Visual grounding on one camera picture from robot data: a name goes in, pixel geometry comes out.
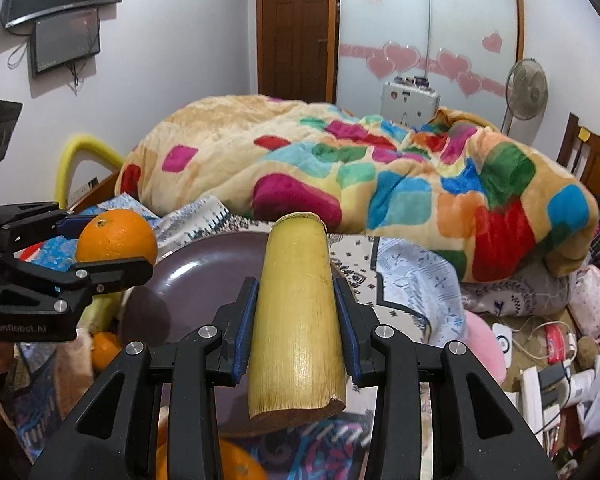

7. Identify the stickered orange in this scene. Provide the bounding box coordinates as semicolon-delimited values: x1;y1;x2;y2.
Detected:
74;209;158;264

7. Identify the large orange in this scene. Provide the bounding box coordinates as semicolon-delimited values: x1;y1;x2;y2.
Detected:
156;435;271;480

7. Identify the sugarcane piece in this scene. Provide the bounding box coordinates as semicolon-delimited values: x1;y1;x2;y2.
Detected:
248;212;347;429
78;292;123;334

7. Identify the white power strip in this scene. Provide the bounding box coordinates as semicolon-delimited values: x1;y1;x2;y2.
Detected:
519;366;544;443

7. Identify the dark purple round plate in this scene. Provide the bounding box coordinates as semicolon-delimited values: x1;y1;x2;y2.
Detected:
119;232;376;446

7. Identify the small back mandarin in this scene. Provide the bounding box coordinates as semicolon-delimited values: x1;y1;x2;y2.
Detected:
91;332;121;373

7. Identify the yellow foam tube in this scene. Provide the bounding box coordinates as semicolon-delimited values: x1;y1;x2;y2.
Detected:
54;133;123;208

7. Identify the pink plush toy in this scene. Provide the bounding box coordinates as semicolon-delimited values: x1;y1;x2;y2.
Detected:
465;311;506;385

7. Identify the pink patterned pillow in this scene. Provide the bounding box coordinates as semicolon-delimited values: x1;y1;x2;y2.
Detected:
569;266;600;338

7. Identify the patterned blue purple cloth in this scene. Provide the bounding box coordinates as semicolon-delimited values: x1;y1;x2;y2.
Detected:
1;197;466;479

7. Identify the colourful patchwork blanket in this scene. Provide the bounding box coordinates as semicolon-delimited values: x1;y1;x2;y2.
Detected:
116;96;600;283

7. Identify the wooden headboard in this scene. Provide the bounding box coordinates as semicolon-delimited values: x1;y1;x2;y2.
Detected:
557;113;600;196

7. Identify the brown wooden door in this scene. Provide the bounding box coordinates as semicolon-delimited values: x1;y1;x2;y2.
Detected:
256;0;338;103

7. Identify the white small cabinet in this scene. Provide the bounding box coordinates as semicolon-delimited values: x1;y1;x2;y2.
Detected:
380;76;440;129

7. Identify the standing electric fan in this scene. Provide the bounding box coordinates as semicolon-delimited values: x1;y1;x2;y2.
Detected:
503;58;548;136

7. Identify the wardrobe with heart decals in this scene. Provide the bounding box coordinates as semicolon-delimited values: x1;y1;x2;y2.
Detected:
336;0;524;126

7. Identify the small black wall monitor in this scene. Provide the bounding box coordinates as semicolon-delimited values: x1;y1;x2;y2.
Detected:
30;8;100;77

